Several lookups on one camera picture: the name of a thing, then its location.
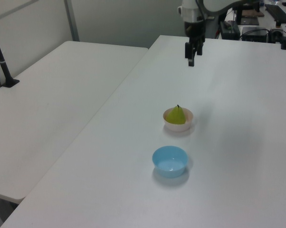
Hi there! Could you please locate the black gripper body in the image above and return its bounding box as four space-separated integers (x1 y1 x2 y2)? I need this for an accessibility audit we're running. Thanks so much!
183 21 207 45

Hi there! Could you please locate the white side table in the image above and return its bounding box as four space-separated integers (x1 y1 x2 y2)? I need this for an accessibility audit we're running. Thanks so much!
0 40 150 204

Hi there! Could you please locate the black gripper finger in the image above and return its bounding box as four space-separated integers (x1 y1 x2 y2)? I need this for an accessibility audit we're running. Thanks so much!
184 41 196 67
196 39 205 56

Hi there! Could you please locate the black clamped camera pole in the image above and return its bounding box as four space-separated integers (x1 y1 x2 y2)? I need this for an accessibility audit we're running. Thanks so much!
0 21 20 88

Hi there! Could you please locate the blue plastic bowl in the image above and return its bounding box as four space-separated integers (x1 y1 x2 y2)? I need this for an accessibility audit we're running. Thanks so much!
152 145 188 179

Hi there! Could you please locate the black device with coloured buttons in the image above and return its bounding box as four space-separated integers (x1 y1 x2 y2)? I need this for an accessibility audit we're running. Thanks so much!
218 20 241 40

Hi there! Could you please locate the black mini computer box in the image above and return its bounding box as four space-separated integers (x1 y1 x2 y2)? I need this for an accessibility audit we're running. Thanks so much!
241 26 270 42

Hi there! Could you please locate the pink plastic bowl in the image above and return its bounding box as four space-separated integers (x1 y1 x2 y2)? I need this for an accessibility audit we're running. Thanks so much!
162 107 194 133

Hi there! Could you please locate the black bracket stand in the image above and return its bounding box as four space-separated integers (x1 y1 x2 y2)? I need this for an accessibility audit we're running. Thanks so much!
235 1 265 26

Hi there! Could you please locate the green pear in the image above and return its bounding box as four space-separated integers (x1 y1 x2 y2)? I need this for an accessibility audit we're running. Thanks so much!
166 104 187 125

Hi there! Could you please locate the grey partition post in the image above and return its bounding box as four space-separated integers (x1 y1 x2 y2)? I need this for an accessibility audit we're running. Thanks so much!
63 0 80 42

